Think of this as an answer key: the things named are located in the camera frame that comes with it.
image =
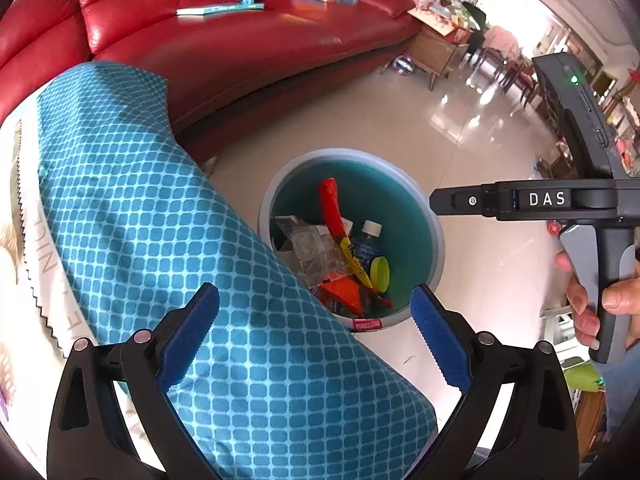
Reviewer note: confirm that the blue label water bottle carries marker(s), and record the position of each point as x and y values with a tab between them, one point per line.
367	247

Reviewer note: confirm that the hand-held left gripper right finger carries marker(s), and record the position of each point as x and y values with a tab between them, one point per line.
440	335

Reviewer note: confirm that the wooden side table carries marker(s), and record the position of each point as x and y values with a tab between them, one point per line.
440	50

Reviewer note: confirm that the person's right hand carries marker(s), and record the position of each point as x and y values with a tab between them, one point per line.
622	295

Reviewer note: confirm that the clear plastic bag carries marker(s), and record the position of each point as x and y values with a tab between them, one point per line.
310	250

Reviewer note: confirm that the dark chair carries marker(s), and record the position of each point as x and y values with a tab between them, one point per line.
472	22

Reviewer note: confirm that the white and blue ball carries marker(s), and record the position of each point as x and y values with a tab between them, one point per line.
404	64

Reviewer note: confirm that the thin green book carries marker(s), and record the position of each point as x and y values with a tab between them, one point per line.
215	9

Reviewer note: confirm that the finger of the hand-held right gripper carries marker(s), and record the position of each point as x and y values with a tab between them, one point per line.
455	201

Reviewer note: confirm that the orange snack packet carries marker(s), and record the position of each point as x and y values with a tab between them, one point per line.
345	292

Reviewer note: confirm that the printed patchwork blanket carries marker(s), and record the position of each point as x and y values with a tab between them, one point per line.
225	360

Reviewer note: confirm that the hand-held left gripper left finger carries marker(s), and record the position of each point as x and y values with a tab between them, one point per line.
187	335

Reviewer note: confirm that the yellow-green plastic lid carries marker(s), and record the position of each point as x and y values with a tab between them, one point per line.
381	274

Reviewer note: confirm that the grey teal trash bin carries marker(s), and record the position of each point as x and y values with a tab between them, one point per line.
400	200

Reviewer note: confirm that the chair with pink cloth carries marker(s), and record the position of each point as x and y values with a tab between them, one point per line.
502	42

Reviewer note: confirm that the red leather sofa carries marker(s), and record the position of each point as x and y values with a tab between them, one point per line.
225	45

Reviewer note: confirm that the red plastic wrapper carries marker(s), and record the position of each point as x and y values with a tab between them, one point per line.
331	205

